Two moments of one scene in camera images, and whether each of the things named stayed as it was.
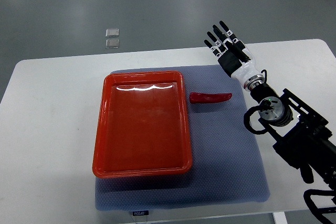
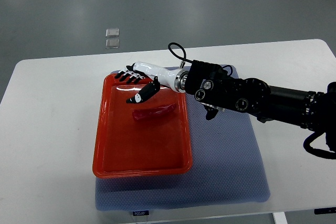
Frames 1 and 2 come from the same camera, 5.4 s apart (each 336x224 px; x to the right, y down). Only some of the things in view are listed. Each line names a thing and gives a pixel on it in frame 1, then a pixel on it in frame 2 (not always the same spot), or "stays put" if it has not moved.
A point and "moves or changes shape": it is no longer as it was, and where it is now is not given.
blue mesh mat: [227, 167] stays put
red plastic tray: [142, 127] stays put
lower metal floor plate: [112, 43] stays put
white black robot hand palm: [240, 72] → [176, 78]
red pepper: [197, 97] moves or changes shape
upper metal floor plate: [111, 32] stays put
